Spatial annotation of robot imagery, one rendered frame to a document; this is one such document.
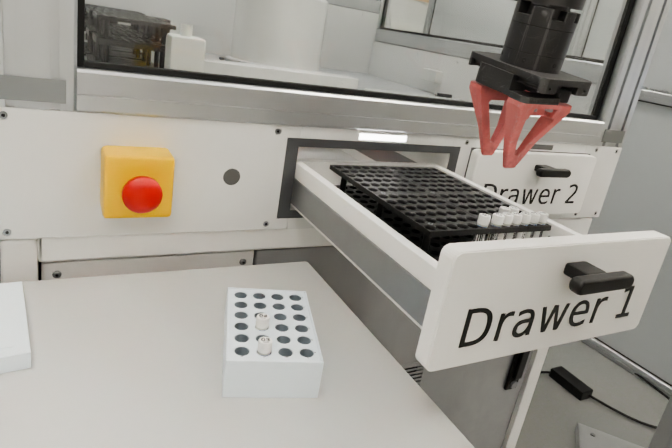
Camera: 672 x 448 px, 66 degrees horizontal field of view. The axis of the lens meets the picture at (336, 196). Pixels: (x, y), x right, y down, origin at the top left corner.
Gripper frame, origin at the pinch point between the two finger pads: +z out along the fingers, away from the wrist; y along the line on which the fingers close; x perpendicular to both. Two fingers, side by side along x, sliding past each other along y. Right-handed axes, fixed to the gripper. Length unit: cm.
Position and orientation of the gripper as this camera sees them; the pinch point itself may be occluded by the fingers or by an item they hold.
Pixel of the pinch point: (499, 153)
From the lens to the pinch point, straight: 56.2
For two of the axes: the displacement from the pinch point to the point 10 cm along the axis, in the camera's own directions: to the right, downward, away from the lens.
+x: 8.8, -0.5, 4.6
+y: 4.3, 4.6, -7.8
